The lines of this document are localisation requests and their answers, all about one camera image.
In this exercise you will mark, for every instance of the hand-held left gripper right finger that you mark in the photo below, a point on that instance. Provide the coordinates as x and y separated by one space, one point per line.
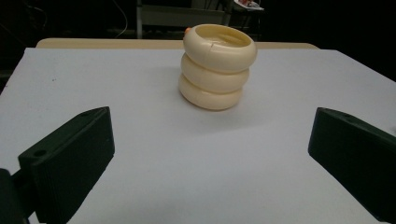
355 161

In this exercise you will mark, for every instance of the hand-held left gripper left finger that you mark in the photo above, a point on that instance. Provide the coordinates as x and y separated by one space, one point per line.
71 161

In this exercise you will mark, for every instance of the cream ribbed round container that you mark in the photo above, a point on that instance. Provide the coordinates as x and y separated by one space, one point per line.
214 62

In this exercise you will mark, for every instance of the white board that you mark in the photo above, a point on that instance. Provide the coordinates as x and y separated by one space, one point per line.
193 155

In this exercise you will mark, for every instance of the wooden table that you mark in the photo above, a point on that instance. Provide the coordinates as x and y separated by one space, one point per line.
109 43

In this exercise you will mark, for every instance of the printed papers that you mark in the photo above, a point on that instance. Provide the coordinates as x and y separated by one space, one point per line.
249 4

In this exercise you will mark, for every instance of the grey metal frame desk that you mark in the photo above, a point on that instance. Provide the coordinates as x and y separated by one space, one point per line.
177 15

